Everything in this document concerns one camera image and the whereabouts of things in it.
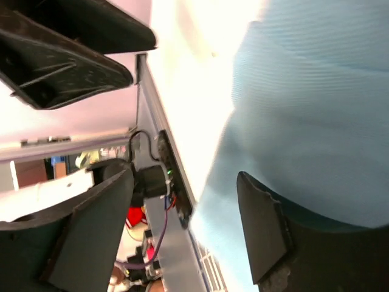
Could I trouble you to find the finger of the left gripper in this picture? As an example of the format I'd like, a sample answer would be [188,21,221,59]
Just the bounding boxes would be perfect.
[18,0,156,54]

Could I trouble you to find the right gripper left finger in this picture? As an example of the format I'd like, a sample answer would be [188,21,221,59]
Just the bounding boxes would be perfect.
[1,170,134,291]

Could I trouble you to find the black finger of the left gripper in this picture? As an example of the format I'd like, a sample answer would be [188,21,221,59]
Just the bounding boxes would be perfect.
[1,5,133,110]

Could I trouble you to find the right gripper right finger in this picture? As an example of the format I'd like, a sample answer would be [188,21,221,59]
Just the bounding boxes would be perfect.
[236,172,388,291]

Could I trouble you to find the light blue trousers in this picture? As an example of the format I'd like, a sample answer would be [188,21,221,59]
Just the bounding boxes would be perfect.
[190,1,388,291]

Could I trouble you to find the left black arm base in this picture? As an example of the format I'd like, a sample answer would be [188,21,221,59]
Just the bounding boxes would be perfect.
[128,130,193,229]

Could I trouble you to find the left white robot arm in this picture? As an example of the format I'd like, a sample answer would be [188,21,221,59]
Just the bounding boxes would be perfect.
[1,1,156,223]

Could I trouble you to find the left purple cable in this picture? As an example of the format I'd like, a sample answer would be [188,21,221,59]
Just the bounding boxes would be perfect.
[115,200,171,271]

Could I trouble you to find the aluminium mounting rail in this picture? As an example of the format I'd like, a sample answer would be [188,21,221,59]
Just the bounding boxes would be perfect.
[133,54,227,291]

